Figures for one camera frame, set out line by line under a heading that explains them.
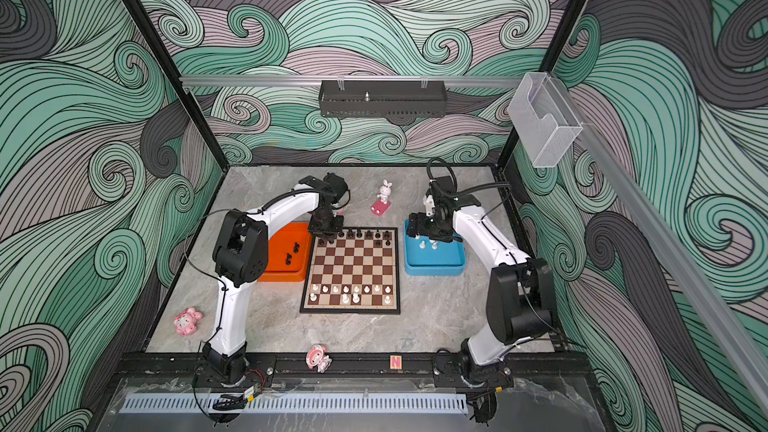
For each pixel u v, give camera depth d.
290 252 0.93
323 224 0.83
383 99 0.95
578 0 0.76
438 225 0.73
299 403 0.70
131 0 0.76
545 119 0.79
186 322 0.78
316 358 0.73
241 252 0.57
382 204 1.07
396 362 0.74
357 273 0.90
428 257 0.94
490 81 0.96
